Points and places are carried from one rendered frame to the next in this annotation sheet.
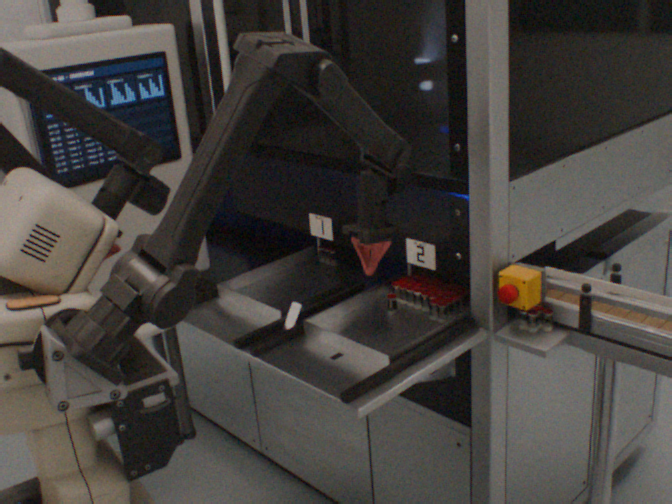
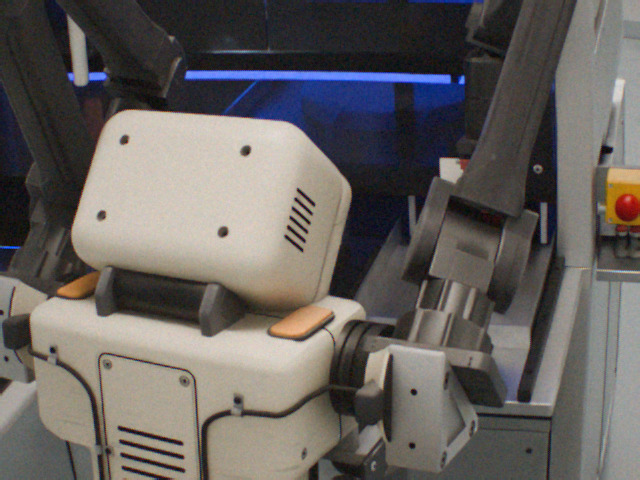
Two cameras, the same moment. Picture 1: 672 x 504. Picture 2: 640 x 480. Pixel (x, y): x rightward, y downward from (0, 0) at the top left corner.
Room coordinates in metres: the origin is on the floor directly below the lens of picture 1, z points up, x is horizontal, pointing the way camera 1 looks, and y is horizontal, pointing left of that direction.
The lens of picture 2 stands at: (0.08, 0.93, 1.75)
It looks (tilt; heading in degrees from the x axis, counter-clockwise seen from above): 24 degrees down; 330
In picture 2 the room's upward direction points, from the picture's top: 4 degrees counter-clockwise
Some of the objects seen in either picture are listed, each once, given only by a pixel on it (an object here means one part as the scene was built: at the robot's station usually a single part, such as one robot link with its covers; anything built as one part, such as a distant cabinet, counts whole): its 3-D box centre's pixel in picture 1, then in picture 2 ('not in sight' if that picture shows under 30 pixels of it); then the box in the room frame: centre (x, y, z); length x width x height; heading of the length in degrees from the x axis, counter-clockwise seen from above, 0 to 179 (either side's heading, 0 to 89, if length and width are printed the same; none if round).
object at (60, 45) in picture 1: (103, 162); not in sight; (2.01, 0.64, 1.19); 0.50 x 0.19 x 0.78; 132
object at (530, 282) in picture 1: (521, 286); (629, 195); (1.37, -0.38, 1.00); 0.08 x 0.07 x 0.07; 132
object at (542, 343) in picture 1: (537, 333); (637, 258); (1.38, -0.42, 0.87); 0.14 x 0.13 x 0.02; 132
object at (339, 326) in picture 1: (397, 316); (459, 278); (1.47, -0.13, 0.90); 0.34 x 0.26 x 0.04; 132
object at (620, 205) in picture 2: (509, 293); (627, 206); (1.34, -0.35, 0.99); 0.04 x 0.04 x 0.04; 42
